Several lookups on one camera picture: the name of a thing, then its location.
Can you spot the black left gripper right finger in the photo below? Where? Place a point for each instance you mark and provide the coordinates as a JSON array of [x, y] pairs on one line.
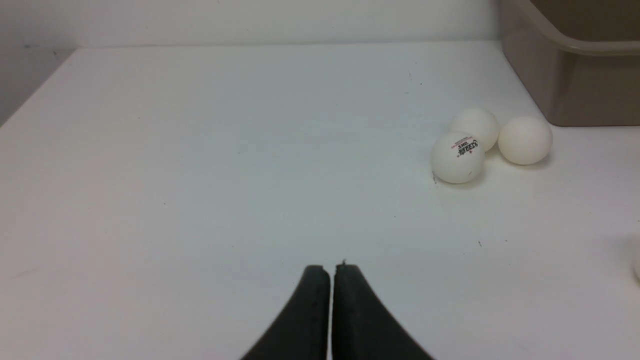
[[362, 327]]

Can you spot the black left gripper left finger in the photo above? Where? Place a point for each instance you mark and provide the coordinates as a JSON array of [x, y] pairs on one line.
[[301, 330]]

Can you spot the white ping-pong ball with logo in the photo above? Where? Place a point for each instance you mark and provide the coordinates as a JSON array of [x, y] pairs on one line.
[[457, 158]]

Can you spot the plain white ping-pong ball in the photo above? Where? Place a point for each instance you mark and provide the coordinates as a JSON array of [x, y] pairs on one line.
[[478, 122], [525, 140]]

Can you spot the white ping-pong ball lone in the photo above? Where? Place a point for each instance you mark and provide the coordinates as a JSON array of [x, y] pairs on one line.
[[636, 265]]

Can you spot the tan plastic storage bin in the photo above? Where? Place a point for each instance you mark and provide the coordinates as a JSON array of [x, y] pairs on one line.
[[579, 60]]

